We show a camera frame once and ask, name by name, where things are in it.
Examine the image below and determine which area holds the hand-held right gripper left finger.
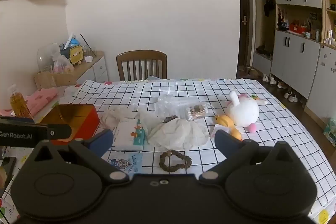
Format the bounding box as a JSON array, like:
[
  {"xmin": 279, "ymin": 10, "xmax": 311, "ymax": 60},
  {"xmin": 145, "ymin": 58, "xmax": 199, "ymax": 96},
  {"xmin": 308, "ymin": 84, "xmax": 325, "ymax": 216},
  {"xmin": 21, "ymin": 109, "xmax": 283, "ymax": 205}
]
[{"xmin": 28, "ymin": 129, "xmax": 130, "ymax": 186}]

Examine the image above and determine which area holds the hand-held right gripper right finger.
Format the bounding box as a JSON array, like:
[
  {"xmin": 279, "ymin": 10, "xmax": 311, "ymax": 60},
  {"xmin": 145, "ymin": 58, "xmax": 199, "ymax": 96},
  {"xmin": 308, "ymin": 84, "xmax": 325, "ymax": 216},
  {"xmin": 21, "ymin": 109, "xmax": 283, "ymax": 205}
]
[{"xmin": 199, "ymin": 130, "xmax": 298, "ymax": 186}]

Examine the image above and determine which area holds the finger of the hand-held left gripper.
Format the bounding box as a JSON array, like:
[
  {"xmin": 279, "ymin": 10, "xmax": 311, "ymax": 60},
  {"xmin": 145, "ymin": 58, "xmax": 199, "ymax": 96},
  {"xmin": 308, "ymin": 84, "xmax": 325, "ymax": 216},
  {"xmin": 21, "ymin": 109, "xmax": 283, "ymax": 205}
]
[{"xmin": 0, "ymin": 116, "xmax": 72, "ymax": 147}]

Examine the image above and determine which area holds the red tin box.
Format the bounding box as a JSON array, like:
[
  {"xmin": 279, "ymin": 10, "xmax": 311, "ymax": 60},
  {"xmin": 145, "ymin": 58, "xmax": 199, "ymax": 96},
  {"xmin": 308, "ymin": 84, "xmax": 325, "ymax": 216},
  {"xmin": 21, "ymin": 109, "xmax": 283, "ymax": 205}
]
[{"xmin": 39, "ymin": 104, "xmax": 101, "ymax": 146}]

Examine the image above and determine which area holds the cartoon printed wipes packet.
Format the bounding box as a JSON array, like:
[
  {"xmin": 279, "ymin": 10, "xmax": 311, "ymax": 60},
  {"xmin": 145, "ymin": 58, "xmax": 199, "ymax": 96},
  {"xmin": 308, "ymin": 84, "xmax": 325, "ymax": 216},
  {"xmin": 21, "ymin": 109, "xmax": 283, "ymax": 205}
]
[{"xmin": 107, "ymin": 152, "xmax": 144, "ymax": 175}]

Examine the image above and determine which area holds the white gauze cloth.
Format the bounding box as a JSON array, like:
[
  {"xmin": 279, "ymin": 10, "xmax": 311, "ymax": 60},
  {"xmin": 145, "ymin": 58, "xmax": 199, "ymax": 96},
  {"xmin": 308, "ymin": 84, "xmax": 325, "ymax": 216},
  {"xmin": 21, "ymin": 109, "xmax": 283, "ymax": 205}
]
[{"xmin": 146, "ymin": 118, "xmax": 210, "ymax": 151}]

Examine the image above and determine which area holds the yellow plush toy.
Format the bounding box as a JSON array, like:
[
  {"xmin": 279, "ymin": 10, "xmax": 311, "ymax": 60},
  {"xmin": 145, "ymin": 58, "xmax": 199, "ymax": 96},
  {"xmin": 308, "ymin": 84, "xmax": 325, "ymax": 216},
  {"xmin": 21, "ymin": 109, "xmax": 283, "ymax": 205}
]
[{"xmin": 214, "ymin": 114, "xmax": 243, "ymax": 141}]

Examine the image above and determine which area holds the white and teal tissue pack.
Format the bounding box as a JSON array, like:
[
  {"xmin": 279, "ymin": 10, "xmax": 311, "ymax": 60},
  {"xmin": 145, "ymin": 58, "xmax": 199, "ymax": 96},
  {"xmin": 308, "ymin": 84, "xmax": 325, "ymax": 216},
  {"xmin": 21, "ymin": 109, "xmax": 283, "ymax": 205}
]
[{"xmin": 112, "ymin": 119, "xmax": 147, "ymax": 151}]

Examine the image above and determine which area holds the amber drink bottle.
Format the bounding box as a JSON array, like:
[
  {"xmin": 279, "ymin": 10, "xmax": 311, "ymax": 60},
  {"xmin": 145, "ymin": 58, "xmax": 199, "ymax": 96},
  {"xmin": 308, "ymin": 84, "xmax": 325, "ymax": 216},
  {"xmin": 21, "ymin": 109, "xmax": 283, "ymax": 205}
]
[{"xmin": 10, "ymin": 85, "xmax": 34, "ymax": 119}]

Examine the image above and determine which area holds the white plush toy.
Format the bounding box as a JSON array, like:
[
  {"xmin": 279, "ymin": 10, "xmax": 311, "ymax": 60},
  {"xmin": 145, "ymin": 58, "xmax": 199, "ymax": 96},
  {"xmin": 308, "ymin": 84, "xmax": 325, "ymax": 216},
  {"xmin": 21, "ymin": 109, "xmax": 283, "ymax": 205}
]
[{"xmin": 226, "ymin": 91, "xmax": 268, "ymax": 133}]

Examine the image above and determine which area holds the checkered tablecloth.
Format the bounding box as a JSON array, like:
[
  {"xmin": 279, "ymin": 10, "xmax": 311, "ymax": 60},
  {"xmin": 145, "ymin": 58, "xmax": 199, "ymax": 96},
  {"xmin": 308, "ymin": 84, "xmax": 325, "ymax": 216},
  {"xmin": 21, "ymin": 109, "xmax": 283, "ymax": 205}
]
[{"xmin": 62, "ymin": 78, "xmax": 336, "ymax": 224}]

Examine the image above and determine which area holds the clear jar of swabs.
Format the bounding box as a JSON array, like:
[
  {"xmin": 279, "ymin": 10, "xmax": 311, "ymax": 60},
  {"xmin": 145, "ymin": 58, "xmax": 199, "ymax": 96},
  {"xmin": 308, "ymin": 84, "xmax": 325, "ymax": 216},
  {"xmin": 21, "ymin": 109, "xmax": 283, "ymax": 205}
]
[{"xmin": 184, "ymin": 103, "xmax": 214, "ymax": 121}]

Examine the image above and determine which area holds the pink printed cloth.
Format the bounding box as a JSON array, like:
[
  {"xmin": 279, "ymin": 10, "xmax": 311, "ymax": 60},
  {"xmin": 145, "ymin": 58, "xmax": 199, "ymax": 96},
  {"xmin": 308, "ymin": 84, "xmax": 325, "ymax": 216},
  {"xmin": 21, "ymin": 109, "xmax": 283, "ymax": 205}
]
[{"xmin": 0, "ymin": 88, "xmax": 60, "ymax": 116}]

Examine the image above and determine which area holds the dark brown beaded item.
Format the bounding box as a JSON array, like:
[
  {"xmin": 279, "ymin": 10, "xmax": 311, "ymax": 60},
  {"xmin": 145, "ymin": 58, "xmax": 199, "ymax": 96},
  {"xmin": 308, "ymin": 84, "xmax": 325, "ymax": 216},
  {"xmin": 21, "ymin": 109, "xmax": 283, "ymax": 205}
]
[{"xmin": 162, "ymin": 115, "xmax": 179, "ymax": 124}]

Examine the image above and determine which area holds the cardboard box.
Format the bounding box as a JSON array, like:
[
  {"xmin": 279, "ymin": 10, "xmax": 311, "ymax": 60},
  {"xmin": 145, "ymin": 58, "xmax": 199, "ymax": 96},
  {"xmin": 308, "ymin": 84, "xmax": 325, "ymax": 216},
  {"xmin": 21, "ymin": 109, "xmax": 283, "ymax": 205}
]
[{"xmin": 34, "ymin": 70, "xmax": 77, "ymax": 88}]

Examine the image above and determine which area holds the clear plastic bag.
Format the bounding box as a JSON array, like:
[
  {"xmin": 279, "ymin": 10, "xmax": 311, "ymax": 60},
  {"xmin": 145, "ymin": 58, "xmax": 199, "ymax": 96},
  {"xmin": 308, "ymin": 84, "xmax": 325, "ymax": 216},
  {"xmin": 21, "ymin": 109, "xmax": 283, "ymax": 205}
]
[{"xmin": 154, "ymin": 94, "xmax": 192, "ymax": 120}]

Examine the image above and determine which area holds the wooden side cabinet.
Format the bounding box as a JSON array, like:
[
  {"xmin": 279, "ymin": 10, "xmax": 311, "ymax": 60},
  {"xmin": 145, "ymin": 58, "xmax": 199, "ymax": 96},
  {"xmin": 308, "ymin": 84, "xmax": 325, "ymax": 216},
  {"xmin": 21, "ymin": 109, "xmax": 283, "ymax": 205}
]
[{"xmin": 76, "ymin": 50, "xmax": 109, "ymax": 83}]

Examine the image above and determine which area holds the row of white shoes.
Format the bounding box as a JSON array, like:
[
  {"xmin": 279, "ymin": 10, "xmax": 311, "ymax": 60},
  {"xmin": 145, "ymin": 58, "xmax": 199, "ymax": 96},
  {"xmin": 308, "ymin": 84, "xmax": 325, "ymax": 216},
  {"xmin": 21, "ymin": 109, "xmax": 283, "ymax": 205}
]
[{"xmin": 262, "ymin": 73, "xmax": 300, "ymax": 103}]

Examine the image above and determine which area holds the plastic bag of pink items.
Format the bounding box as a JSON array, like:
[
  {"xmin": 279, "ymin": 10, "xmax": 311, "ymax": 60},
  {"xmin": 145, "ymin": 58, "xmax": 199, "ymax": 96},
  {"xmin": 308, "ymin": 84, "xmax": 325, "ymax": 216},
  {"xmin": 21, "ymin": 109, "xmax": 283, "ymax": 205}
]
[{"xmin": 51, "ymin": 53, "xmax": 74, "ymax": 75}]

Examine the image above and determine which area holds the clear glass vase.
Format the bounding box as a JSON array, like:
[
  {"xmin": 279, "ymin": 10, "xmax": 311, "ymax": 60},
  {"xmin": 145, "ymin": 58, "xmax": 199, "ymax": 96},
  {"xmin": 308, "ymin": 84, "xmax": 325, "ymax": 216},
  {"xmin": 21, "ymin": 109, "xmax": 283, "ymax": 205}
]
[{"xmin": 36, "ymin": 43, "xmax": 61, "ymax": 74}]

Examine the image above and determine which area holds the yellow tissue holder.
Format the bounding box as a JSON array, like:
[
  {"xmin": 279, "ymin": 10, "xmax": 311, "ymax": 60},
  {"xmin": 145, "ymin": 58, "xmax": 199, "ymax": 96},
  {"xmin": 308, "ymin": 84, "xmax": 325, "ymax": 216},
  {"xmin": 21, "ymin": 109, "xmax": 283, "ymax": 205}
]
[{"xmin": 68, "ymin": 47, "xmax": 85, "ymax": 66}]

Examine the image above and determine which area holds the wooden chair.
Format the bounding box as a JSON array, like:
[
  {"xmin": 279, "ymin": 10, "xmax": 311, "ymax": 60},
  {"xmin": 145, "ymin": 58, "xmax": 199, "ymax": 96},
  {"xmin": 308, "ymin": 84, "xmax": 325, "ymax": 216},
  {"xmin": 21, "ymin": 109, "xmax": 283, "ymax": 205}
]
[{"xmin": 116, "ymin": 50, "xmax": 168, "ymax": 82}]

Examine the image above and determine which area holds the green carton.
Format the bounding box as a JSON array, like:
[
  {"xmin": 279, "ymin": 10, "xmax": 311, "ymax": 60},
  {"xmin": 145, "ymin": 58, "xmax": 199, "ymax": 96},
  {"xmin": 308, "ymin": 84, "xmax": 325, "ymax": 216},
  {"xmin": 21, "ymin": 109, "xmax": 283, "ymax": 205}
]
[{"xmin": 322, "ymin": 118, "xmax": 336, "ymax": 148}]

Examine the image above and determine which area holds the white tall cabinet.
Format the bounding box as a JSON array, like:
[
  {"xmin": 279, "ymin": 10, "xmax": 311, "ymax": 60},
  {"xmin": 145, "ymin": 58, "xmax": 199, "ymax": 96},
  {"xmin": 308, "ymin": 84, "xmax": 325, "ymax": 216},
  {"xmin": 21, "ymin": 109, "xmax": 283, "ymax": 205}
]
[{"xmin": 305, "ymin": 43, "xmax": 336, "ymax": 120}]

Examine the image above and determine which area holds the dark door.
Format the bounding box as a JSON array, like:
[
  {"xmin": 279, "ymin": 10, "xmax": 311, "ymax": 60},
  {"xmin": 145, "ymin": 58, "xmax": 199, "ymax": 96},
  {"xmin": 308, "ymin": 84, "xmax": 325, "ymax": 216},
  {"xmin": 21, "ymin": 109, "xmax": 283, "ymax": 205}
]
[{"xmin": 237, "ymin": 0, "xmax": 251, "ymax": 67}]

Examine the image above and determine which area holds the red storage box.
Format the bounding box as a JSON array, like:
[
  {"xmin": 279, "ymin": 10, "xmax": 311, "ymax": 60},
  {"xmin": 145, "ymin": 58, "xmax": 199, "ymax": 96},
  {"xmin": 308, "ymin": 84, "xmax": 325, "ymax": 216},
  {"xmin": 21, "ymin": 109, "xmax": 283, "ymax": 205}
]
[{"xmin": 289, "ymin": 24, "xmax": 307, "ymax": 34}]

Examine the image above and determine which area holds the black hanging bag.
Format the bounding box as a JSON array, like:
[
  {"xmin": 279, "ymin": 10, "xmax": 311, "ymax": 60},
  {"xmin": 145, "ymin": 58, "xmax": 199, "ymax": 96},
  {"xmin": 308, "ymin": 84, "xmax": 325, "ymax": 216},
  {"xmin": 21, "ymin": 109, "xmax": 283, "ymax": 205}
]
[{"xmin": 264, "ymin": 0, "xmax": 275, "ymax": 17}]

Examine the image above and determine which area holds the brown beaded bracelet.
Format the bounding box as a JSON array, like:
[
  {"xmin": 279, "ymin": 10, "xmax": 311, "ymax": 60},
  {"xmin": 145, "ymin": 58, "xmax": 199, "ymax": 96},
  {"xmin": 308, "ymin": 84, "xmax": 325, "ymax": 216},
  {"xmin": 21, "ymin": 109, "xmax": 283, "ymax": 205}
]
[{"xmin": 159, "ymin": 150, "xmax": 193, "ymax": 172}]

